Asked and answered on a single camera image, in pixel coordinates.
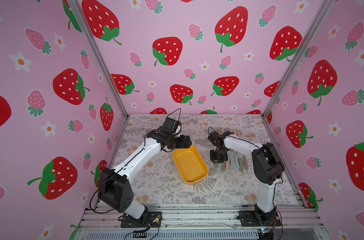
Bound aluminium frame rail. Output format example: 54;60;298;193
77;205;331;240

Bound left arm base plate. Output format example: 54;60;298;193
121;212;162;229

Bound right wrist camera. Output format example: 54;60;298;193
208;131;227;149

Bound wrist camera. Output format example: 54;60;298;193
160;117;182;136
208;131;227;149

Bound yellow plastic storage box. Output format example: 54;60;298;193
173;146;209;185

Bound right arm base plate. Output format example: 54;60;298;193
237;210;282;228

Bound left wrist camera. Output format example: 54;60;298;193
160;117;182;136

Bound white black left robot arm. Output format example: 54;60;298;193
97;130;192;220

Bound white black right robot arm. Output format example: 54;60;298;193
208;131;285;214

